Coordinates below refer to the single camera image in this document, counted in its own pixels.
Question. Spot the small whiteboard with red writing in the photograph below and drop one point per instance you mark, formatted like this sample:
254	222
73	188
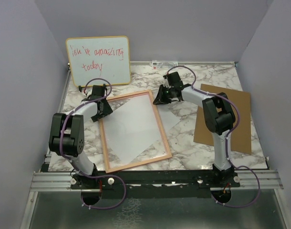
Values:
94	59

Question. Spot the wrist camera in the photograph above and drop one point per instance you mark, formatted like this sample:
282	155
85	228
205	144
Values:
85	91
166	82

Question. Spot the white label strip at wall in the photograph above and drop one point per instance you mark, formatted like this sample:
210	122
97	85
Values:
163	65

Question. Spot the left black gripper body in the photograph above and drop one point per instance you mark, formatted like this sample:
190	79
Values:
107	110

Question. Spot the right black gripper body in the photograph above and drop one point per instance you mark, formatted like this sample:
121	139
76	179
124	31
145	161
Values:
170	90

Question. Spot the aluminium front rail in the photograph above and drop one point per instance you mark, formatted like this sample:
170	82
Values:
58	182

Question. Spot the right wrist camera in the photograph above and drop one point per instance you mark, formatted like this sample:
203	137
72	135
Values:
166	82

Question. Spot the white photo paper sheet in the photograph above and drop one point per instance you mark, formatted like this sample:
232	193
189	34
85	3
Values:
132	132

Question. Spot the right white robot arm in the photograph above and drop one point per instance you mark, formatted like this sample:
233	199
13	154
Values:
217	110

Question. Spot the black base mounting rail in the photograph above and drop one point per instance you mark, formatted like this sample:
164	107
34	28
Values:
155	184

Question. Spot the pink wooden photo frame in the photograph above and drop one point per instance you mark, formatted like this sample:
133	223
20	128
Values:
159	133

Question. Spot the brown cardboard backing board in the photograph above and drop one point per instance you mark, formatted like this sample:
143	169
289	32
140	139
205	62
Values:
241	136

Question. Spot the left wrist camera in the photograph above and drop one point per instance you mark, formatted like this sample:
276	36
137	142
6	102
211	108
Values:
85	91

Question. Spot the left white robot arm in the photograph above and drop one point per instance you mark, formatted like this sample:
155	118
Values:
67	130

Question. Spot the clear acrylic glass sheet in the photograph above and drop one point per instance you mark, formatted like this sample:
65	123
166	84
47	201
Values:
133	128

